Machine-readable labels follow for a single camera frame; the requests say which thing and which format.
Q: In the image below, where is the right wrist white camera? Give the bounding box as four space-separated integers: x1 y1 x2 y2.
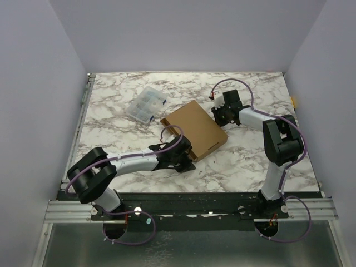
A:
209 93 225 110

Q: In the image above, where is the aluminium side rail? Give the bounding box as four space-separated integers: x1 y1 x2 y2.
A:
60 73 96 190

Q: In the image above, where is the clear plastic screw organizer box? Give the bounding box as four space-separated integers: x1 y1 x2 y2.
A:
126 86 167 125

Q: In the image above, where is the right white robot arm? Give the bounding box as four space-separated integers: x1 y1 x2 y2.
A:
209 90 304 217

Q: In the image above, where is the yellow tape piece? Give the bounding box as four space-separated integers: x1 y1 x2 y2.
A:
290 96 296 108

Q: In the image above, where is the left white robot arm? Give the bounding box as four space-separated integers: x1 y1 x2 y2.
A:
65 135 195 220

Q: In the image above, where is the black metal base rail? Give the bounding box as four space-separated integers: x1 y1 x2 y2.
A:
49 192 288 233

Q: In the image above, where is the brown cardboard box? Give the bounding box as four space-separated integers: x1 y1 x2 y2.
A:
161 100 228 162

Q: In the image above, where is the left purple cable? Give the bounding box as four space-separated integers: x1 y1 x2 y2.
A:
64 125 184 246

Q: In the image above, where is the aluminium front extrusion rail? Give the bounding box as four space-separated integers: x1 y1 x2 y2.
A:
44 198 339 224

